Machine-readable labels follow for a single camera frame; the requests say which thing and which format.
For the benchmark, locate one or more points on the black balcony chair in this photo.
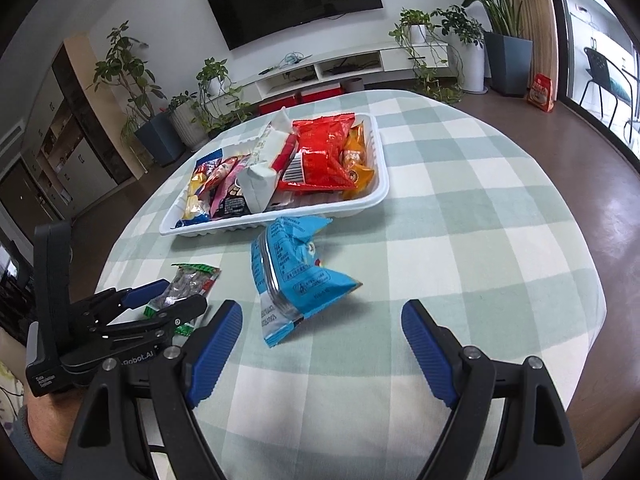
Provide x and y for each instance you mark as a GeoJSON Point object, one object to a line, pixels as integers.
{"type": "Point", "coordinates": [597, 67]}

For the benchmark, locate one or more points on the white plastic tray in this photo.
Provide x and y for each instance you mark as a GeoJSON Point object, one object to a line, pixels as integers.
{"type": "Point", "coordinates": [310, 208]}

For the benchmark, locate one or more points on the trailing pothos plant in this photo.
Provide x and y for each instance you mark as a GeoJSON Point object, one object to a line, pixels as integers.
{"type": "Point", "coordinates": [417, 32]}
{"type": "Point", "coordinates": [215, 85]}

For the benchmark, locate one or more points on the green checked tablecloth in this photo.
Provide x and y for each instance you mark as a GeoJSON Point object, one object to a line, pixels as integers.
{"type": "Point", "coordinates": [450, 185]}

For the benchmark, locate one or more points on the pink snack packet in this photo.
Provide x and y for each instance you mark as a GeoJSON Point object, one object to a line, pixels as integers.
{"type": "Point", "coordinates": [220, 197]}

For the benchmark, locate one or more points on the white red-striped snack packet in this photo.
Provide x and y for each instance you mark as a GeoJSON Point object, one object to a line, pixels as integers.
{"type": "Point", "coordinates": [272, 145]}

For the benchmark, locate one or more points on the red storage box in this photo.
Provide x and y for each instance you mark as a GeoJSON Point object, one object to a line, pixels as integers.
{"type": "Point", "coordinates": [275, 106]}
{"type": "Point", "coordinates": [322, 95]}

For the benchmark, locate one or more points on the person's left hand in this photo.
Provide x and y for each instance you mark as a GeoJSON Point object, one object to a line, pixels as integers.
{"type": "Point", "coordinates": [47, 422]}

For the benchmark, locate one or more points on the black sliding glass door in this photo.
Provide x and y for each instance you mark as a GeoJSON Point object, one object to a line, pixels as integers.
{"type": "Point", "coordinates": [562, 35]}

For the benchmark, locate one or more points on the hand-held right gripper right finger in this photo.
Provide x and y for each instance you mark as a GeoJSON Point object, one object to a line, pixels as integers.
{"type": "Point", "coordinates": [425, 350]}

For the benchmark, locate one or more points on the person's left forearm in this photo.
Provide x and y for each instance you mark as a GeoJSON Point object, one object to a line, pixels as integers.
{"type": "Point", "coordinates": [17, 447]}

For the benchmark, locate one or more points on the large-leaf plant in dark pot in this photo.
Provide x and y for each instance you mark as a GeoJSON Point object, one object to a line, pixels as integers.
{"type": "Point", "coordinates": [507, 62]}

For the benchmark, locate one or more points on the black snack packet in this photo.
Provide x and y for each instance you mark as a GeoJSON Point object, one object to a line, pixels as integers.
{"type": "Point", "coordinates": [234, 205]}

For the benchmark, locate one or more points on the large red snack packet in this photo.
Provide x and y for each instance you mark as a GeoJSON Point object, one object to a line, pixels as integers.
{"type": "Point", "coordinates": [325, 160]}

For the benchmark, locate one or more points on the orange snack packet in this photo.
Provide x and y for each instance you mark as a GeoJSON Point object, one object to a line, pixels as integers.
{"type": "Point", "coordinates": [357, 175]}

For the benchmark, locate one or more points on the wooden wardrobe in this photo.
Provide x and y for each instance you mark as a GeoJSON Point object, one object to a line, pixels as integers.
{"type": "Point", "coordinates": [85, 160]}

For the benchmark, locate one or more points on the small grey round pot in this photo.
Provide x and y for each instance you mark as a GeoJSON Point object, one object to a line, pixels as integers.
{"type": "Point", "coordinates": [354, 85]}

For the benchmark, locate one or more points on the white balcony cabinet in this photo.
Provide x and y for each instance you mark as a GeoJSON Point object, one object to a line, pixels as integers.
{"type": "Point", "coordinates": [595, 15]}

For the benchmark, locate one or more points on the green red clear packet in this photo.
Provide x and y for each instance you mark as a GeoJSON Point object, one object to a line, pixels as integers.
{"type": "Point", "coordinates": [187, 280]}

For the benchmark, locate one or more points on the white television cabinet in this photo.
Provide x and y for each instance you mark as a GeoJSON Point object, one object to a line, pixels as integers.
{"type": "Point", "coordinates": [372, 60]}

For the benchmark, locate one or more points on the plant in tall white pot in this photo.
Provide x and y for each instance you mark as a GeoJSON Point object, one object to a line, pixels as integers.
{"type": "Point", "coordinates": [472, 70]}

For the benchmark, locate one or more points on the blue red snack packet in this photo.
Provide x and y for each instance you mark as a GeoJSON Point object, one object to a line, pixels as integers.
{"type": "Point", "coordinates": [205, 165]}

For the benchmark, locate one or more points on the tall plant in dark pot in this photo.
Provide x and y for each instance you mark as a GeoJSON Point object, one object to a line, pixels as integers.
{"type": "Point", "coordinates": [160, 140]}

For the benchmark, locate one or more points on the red bag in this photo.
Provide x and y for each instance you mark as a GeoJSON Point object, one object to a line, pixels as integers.
{"type": "Point", "coordinates": [541, 92]}

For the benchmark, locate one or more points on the light blue snack packet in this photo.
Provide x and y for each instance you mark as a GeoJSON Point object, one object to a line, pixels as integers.
{"type": "Point", "coordinates": [300, 280]}

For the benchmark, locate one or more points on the plant in white ribbed pot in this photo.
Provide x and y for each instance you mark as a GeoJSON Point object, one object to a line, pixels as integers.
{"type": "Point", "coordinates": [190, 127]}

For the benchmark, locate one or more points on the beige curtain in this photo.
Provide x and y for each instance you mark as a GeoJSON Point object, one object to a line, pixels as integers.
{"type": "Point", "coordinates": [542, 25]}

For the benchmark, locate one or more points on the white grey snack packet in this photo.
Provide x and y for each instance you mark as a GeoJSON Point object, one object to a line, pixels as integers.
{"type": "Point", "coordinates": [257, 185]}

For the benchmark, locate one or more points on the black wall television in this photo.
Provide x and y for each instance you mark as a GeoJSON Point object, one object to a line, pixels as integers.
{"type": "Point", "coordinates": [295, 0]}

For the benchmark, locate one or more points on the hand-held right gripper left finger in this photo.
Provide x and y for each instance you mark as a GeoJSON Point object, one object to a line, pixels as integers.
{"type": "Point", "coordinates": [215, 355]}

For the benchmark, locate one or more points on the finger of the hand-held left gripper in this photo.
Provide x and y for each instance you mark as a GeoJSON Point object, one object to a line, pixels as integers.
{"type": "Point", "coordinates": [180, 310]}
{"type": "Point", "coordinates": [145, 292]}

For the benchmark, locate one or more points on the yellow snack packet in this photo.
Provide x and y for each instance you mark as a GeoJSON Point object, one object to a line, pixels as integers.
{"type": "Point", "coordinates": [192, 205]}

